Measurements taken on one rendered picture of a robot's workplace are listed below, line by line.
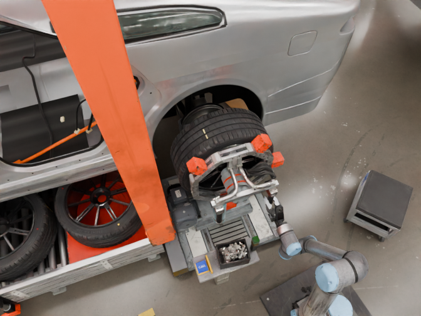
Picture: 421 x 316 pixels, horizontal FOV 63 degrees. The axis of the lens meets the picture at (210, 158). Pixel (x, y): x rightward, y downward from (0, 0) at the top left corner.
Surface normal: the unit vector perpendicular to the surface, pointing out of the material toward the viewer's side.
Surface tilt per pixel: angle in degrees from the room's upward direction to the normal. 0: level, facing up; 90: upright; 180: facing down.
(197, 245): 0
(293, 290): 0
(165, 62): 82
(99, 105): 90
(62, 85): 55
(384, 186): 0
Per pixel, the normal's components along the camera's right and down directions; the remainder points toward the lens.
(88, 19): 0.34, 0.79
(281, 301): 0.00, -0.54
